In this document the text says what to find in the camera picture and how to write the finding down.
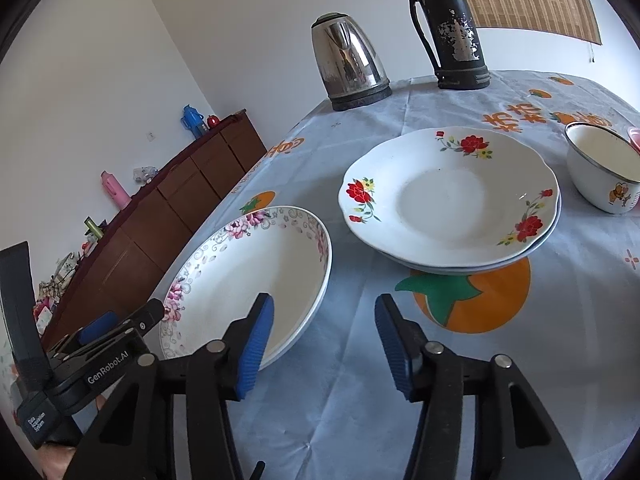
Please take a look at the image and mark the pink thermos bottle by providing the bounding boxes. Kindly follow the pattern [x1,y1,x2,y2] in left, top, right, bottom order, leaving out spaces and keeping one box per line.
[101,170,132,209]

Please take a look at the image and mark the stainless steel electric kettle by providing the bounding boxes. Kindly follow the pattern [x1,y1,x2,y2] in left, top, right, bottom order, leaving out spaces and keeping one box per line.
[311,12,393,112]

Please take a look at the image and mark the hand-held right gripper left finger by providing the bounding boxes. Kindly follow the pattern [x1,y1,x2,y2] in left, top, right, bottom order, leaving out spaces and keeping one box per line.
[62,292,276,480]

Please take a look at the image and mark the worn black thermos flask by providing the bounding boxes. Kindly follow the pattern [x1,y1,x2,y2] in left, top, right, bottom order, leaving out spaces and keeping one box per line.
[403,0,492,91]

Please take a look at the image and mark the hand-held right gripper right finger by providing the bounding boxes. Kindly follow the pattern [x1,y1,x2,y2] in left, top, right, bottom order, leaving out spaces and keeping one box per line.
[374,293,583,480]

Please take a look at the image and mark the white enamel bowl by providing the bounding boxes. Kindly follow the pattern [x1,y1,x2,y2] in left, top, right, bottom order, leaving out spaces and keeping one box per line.
[565,121,640,215]

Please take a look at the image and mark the pile of small packages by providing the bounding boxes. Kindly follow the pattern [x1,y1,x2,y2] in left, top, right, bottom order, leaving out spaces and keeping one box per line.
[32,252,83,336]

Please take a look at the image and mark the persimmon print blue tablecloth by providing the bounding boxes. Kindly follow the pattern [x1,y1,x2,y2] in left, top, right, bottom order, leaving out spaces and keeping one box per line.
[135,70,640,480]

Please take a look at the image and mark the pink floral white plate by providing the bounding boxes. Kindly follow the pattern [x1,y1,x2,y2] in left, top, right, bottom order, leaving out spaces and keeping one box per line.
[257,260,333,370]
[159,205,333,358]

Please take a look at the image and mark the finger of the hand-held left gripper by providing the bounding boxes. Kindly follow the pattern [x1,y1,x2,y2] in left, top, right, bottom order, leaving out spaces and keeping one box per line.
[116,298,166,335]
[47,310,120,357]

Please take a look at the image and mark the blue thermos jug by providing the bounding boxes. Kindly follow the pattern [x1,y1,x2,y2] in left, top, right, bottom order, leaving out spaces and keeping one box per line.
[180,104,205,137]

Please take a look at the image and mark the brown wooden sideboard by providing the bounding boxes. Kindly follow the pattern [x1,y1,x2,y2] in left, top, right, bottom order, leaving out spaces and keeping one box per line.
[32,108,268,356]

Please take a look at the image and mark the red flower white plate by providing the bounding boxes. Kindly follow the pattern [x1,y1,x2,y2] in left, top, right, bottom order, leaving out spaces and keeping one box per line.
[350,195,563,276]
[338,127,561,267]

